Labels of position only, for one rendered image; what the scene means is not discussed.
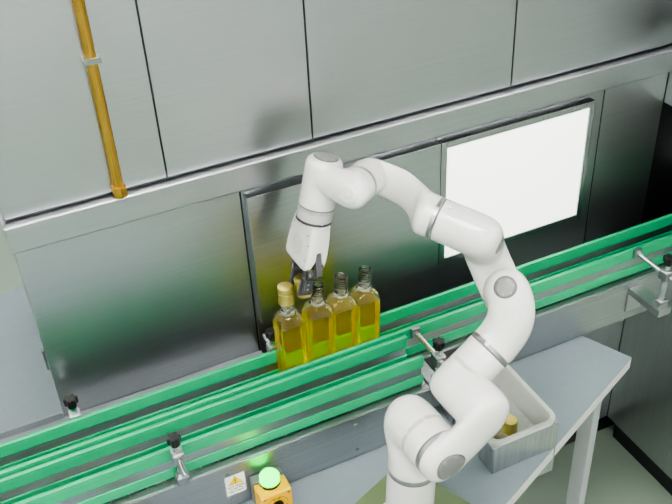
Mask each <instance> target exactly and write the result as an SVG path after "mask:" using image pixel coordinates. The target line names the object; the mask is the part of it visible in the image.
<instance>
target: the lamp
mask: <svg viewBox="0 0 672 504"><path fill-rule="evenodd" d="M280 482H281V479H280V475H279V472H278V471H277V470H276V469H275V468H272V467H267V468H264V469H263V470H262V471H261V472H260V474H259V484H260V487H261V488H262V489H264V490H274V489H276V488H277V487H278V486H279V485H280Z"/></svg>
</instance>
